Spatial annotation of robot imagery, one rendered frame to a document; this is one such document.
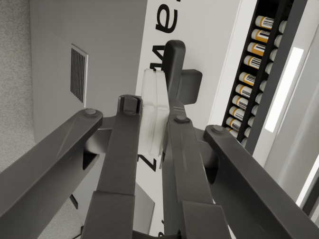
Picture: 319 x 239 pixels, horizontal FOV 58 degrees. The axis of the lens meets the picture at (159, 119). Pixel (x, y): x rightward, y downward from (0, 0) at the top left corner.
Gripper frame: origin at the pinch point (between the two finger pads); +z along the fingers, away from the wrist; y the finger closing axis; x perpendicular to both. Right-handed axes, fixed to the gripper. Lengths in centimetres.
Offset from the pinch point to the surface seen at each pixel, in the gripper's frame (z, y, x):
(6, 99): 80, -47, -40
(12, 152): 81, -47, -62
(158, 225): 15.0, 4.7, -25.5
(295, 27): 8.2, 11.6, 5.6
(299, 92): 6.1, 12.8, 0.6
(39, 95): 71, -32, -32
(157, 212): 15.6, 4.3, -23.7
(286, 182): 4.5, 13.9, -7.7
